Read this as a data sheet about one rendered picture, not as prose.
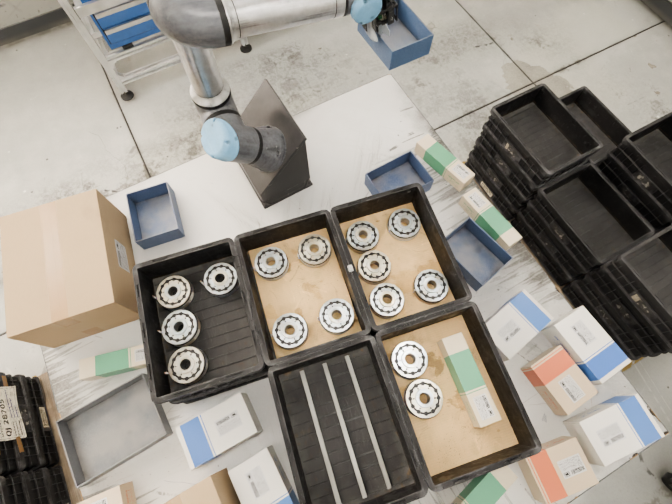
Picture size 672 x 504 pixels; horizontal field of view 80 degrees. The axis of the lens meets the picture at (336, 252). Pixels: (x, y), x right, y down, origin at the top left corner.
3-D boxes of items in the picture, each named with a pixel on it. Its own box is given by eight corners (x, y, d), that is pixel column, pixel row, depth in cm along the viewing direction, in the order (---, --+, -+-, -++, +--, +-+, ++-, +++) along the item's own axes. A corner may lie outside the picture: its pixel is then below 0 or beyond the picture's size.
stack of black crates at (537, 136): (461, 165, 220) (490, 107, 178) (505, 143, 225) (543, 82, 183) (506, 223, 207) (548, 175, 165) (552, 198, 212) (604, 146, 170)
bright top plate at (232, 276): (201, 268, 124) (201, 267, 124) (233, 259, 125) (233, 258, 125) (207, 298, 121) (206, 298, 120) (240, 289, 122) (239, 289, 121)
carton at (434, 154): (413, 151, 158) (416, 142, 152) (424, 143, 159) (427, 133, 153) (459, 192, 151) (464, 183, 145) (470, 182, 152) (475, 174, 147)
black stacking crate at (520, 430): (370, 340, 120) (373, 333, 110) (462, 310, 123) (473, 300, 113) (421, 484, 106) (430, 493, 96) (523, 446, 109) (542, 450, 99)
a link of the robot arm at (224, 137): (242, 172, 129) (206, 167, 119) (228, 137, 133) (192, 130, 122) (265, 149, 123) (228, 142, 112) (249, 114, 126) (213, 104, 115)
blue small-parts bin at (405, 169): (385, 214, 148) (387, 205, 141) (364, 183, 153) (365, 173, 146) (430, 189, 151) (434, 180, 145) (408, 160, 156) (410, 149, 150)
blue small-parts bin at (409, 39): (356, 30, 132) (358, 10, 125) (395, 14, 135) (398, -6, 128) (389, 70, 125) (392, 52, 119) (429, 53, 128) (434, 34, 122)
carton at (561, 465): (562, 435, 120) (575, 437, 113) (583, 478, 116) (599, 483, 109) (514, 455, 118) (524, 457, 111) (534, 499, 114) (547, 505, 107)
